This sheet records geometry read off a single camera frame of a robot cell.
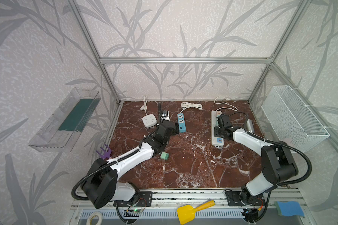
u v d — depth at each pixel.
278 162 0.46
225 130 0.71
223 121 0.74
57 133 0.64
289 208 0.69
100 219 0.68
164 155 0.87
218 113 1.06
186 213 0.69
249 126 1.01
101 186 0.41
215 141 0.94
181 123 1.03
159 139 0.63
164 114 0.70
